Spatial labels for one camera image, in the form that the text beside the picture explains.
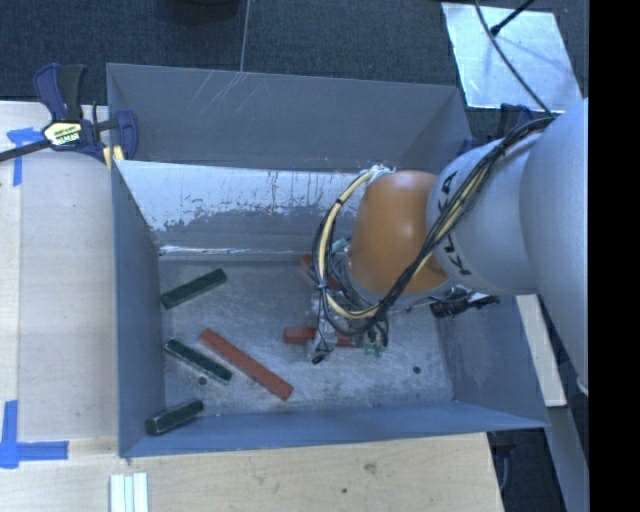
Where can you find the long red-brown flat block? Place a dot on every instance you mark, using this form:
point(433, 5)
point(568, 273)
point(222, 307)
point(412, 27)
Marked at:
point(246, 364)

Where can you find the dark green flat block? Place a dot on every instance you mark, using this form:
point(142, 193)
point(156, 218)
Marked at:
point(199, 361)
point(194, 288)
point(174, 417)

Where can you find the grey metal bin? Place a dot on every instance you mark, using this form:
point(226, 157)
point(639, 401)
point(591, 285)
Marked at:
point(260, 125)

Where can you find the pale wood board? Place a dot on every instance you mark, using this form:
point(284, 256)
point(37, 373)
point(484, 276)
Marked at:
point(65, 300)

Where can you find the black cylinder on white bracket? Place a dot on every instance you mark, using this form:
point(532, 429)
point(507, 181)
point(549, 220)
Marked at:
point(450, 306)

